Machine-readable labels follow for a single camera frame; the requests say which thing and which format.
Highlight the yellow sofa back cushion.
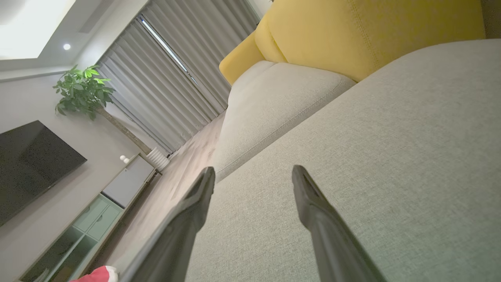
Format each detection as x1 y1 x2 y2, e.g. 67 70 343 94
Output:
254 15 288 63
266 0 487 83

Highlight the white ribbed plant pot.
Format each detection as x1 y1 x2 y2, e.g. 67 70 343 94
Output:
147 147 171 172

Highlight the red Bulls 23 jersey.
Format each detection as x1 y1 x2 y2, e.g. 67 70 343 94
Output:
70 266 119 282

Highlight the grey sofa seat cushion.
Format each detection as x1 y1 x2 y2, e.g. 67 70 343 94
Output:
228 60 276 92
207 61 357 183

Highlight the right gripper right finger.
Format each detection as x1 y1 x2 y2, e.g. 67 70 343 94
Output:
292 165 388 282

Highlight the black wall television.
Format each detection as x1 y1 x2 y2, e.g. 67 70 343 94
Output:
0 120 87 227

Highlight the yellow sofa armrest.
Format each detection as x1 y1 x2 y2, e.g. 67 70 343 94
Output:
218 31 267 85

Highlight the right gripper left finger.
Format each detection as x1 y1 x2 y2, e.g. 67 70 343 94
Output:
119 166 216 282

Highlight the green potted tree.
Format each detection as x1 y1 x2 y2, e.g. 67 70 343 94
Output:
53 65 153 155

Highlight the white and green TV cabinet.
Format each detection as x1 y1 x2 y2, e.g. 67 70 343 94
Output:
18 154 157 282

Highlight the large grey sofa chaise cushion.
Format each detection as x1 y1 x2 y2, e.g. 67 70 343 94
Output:
184 39 501 282

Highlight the grey pleated curtain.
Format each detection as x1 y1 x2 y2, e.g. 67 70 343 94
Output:
96 0 261 154

